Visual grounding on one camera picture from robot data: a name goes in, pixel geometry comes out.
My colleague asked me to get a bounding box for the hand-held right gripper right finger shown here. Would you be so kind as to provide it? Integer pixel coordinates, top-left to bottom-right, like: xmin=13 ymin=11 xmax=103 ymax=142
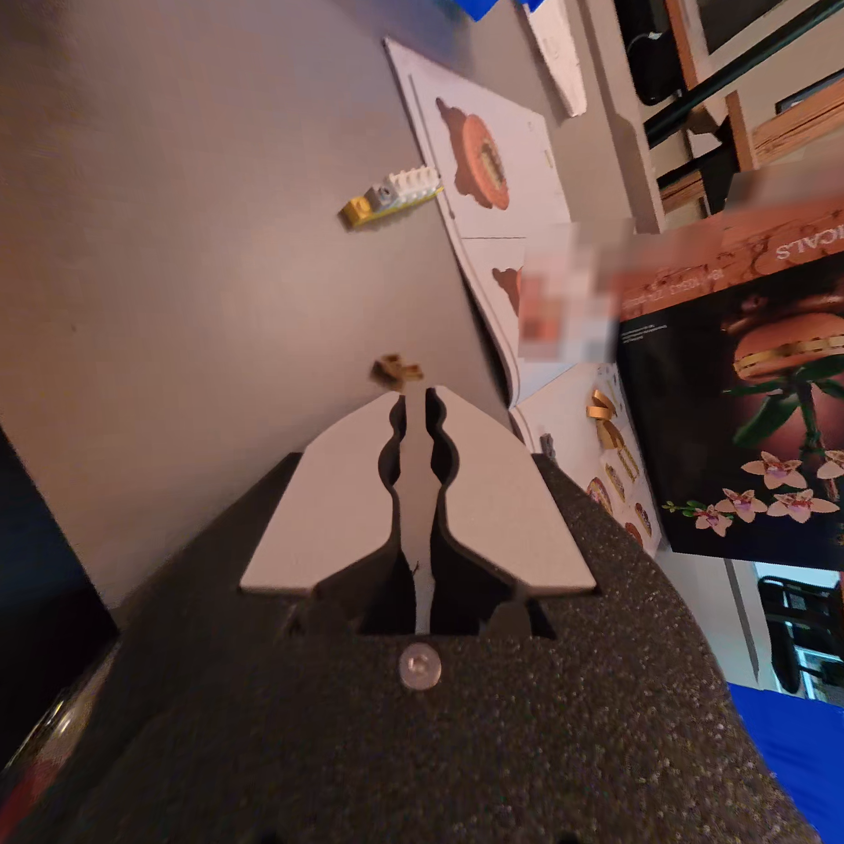
xmin=429 ymin=387 xmax=598 ymax=617

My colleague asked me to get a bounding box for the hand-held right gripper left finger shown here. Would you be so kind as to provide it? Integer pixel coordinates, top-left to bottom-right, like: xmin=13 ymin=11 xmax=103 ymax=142
xmin=240 ymin=389 xmax=407 ymax=598

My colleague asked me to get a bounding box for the white yellow brick strip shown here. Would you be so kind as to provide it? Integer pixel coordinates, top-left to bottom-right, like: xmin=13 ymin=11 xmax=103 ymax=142
xmin=341 ymin=168 xmax=443 ymax=228

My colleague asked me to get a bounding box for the black flower print box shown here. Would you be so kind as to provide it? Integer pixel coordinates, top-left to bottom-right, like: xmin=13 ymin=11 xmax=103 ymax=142
xmin=618 ymin=198 xmax=844 ymax=571

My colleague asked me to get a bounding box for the white instruction booklet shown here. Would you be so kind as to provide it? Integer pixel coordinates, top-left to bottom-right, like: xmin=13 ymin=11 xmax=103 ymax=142
xmin=386 ymin=36 xmax=660 ymax=555

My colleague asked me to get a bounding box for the small gold brick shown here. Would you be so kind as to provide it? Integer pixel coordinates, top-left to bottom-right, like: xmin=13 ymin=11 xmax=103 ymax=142
xmin=371 ymin=354 xmax=423 ymax=387

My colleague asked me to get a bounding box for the white paper sheet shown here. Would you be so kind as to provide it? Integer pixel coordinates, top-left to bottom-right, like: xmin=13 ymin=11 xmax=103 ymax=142
xmin=525 ymin=0 xmax=588 ymax=117

